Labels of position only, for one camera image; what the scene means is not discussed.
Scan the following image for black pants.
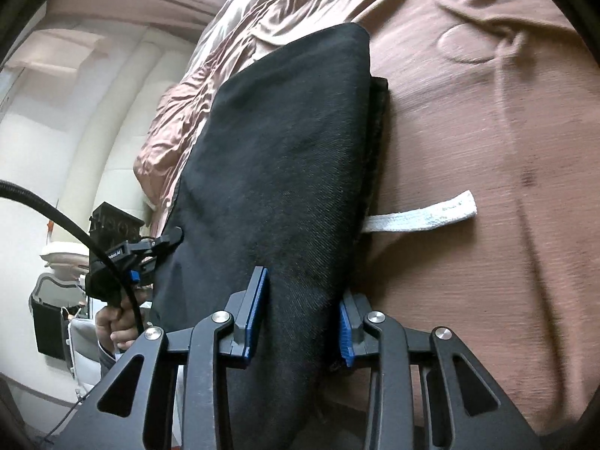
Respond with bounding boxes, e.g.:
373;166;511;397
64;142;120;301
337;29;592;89
150;23;386;449

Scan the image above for grey sleeve forearm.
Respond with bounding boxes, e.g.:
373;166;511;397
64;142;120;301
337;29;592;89
97;342;121;378

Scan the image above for person's left hand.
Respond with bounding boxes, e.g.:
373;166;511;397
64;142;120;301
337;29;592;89
94;295;140;356

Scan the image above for black monitor screen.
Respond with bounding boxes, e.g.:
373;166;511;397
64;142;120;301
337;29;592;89
28;294;69;362

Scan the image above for cream padded headboard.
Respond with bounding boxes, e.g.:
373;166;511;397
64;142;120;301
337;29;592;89
1;18;194;229

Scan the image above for brown bed cover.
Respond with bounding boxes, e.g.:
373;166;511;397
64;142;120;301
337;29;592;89
133;0;599;433

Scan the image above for black cable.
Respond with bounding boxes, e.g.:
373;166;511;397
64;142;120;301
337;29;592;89
0;178;146;339

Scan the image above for white drawstring of pants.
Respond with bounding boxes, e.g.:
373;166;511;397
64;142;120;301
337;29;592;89
362;190;478;234

